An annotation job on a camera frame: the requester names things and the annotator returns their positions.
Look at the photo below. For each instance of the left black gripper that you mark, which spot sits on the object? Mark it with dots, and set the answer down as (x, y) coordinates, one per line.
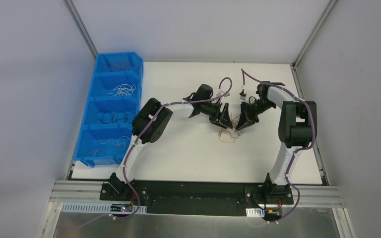
(219, 113)

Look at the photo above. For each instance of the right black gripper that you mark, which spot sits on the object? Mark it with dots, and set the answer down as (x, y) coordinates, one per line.
(249, 111)

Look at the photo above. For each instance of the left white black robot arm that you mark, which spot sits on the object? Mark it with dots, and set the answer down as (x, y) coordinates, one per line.
(151, 121)

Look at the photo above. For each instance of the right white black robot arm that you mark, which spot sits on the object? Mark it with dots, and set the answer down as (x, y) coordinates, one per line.
(296, 131)

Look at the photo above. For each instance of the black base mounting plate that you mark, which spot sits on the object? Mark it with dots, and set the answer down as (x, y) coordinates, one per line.
(194, 198)

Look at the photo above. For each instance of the blue plastic bin row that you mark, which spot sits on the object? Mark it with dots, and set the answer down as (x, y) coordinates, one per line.
(112, 103)

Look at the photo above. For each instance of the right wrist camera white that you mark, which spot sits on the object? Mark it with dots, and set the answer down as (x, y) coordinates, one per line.
(243, 94)

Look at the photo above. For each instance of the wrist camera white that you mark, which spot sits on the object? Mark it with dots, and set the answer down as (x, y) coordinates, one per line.
(243, 94)
(221, 93)

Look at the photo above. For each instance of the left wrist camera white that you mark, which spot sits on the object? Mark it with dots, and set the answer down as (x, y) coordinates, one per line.
(221, 93)

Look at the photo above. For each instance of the right corner aluminium post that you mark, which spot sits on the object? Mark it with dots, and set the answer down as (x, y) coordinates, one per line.
(316, 29)

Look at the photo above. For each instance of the corner aluminium post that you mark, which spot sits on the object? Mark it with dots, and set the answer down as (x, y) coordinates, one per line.
(75, 15)
(316, 29)

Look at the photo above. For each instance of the left corner aluminium post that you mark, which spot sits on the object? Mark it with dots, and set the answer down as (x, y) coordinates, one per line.
(75, 15)

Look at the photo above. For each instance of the aluminium frame rail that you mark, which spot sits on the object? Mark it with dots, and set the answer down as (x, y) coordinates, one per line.
(89, 191)

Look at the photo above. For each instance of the white slotted cable duct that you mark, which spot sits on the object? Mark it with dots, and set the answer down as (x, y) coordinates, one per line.
(103, 208)

